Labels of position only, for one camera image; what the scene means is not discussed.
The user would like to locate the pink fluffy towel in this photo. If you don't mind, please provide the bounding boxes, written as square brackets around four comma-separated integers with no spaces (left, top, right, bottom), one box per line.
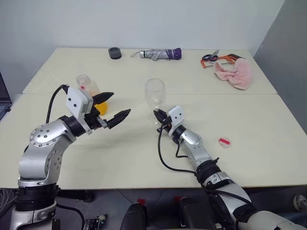
[213,58,254,91]

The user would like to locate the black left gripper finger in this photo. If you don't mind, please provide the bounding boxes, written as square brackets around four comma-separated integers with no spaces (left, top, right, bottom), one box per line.
[92,91,114,106]
[106,108,131,130]

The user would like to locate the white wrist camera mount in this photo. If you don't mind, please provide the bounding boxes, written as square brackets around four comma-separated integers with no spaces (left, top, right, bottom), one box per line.
[167,105,186,138]
[65,86,94,135]

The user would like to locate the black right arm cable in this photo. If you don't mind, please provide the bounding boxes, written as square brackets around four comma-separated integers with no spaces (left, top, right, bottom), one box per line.
[157,123,201,174]

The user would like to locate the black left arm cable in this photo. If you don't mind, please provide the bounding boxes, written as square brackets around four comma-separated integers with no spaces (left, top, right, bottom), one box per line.
[46,84,71,123]

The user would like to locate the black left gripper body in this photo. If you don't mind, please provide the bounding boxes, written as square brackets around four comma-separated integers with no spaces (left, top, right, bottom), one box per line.
[83,105,107,131]

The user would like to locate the clear wine glass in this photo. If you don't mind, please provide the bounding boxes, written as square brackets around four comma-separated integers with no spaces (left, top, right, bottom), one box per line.
[144,78,166,127]

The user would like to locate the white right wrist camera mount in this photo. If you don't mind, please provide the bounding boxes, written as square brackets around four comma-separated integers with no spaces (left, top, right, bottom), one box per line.
[167,105,186,138]

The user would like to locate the dark laptop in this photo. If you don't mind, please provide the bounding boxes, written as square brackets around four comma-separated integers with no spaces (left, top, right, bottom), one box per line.
[0,71,12,121]

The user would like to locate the grey partition panel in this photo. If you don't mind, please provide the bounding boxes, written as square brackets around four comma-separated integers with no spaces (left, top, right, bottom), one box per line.
[253,0,307,135]

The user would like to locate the white caster wheel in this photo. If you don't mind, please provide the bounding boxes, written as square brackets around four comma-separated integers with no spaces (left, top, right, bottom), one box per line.
[293,194,307,212]

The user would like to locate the dark rounded shape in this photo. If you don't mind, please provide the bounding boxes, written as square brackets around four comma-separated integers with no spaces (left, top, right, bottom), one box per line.
[119,202,148,230]
[178,196,217,230]

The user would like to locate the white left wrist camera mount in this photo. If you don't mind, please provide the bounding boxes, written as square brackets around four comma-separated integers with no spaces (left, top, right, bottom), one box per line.
[65,86,94,135]

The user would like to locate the orange hacksaw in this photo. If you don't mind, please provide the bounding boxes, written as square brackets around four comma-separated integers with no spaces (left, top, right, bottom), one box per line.
[200,54,246,70]

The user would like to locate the folded grey purple umbrella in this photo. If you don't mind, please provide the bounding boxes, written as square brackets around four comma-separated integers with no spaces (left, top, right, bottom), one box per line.
[130,47,182,61]

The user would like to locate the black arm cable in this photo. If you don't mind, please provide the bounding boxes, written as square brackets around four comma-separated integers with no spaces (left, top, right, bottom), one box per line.
[46,84,71,123]
[157,123,201,174]

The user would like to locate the black handled scissors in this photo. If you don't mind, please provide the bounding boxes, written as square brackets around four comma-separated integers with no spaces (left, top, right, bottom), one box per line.
[202,49,220,62]

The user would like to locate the plastic bottle with orange juice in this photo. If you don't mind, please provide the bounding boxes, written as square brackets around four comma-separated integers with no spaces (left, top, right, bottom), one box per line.
[76,74,111,117]

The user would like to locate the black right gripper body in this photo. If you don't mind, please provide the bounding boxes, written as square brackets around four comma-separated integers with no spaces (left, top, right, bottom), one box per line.
[156,117,172,134]

